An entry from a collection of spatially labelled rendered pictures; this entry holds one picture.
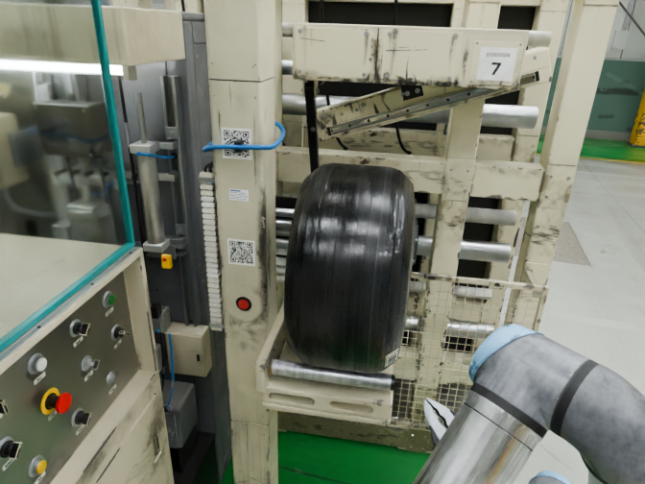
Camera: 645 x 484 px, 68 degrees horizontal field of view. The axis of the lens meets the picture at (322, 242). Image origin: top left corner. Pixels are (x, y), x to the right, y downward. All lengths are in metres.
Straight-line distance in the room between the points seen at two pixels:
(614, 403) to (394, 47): 0.98
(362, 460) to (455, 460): 1.64
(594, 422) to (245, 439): 1.19
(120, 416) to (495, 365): 0.91
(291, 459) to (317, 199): 1.49
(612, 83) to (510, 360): 9.97
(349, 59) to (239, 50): 0.34
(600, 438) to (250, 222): 0.88
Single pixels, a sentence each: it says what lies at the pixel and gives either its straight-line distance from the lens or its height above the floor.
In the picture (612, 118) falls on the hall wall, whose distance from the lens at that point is 10.71.
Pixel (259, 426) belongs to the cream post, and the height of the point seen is 0.61.
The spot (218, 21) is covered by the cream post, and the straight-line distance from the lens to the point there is 1.18.
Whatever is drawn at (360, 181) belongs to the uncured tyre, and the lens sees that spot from 1.16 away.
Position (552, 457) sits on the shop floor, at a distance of 2.64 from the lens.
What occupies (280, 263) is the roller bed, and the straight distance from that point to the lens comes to 1.73.
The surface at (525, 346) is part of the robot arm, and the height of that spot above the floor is 1.36.
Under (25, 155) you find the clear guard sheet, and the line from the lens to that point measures 0.96.
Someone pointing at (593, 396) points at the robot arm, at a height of 1.35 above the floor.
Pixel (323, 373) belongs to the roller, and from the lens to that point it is 1.35.
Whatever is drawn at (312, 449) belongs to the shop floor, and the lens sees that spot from 2.40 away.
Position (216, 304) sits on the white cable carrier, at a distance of 1.41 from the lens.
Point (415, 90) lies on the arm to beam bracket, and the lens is 1.50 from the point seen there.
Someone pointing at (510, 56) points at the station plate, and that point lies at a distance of 1.39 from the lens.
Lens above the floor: 1.77
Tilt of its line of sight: 24 degrees down
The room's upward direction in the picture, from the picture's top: 2 degrees clockwise
